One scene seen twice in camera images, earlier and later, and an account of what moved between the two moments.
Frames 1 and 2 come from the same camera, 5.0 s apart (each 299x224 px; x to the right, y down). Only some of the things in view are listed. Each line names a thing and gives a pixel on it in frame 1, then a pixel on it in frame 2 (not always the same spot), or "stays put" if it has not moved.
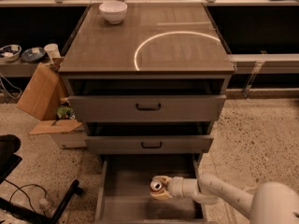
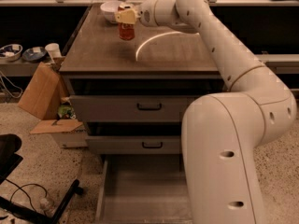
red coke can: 156,185 to 126,30
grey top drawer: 149,108 stays put
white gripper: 177,186 to 145,15
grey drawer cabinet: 149,82 stays put
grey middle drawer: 147,145 stays put
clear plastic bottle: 47,205 stays put
